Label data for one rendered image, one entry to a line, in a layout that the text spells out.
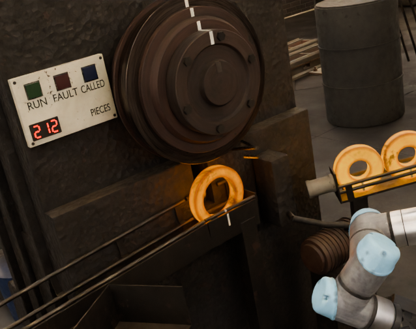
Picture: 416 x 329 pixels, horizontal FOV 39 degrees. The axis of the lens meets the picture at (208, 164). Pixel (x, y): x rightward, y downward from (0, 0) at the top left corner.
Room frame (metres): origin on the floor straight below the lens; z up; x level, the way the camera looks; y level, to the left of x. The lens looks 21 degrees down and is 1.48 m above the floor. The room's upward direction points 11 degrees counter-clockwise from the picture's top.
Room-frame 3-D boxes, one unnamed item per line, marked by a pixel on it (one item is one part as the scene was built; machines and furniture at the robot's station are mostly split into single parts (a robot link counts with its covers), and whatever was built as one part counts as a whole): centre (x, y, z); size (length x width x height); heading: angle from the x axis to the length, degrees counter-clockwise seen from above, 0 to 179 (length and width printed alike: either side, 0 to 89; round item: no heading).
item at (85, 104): (1.55, 0.34, 1.15); 0.26 x 0.02 x 0.18; 123
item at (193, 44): (1.57, -0.06, 1.12); 0.28 x 0.06 x 0.28; 123
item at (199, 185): (1.65, -0.01, 0.75); 0.18 x 0.03 x 0.18; 124
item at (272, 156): (1.79, -0.20, 0.68); 0.11 x 0.08 x 0.24; 33
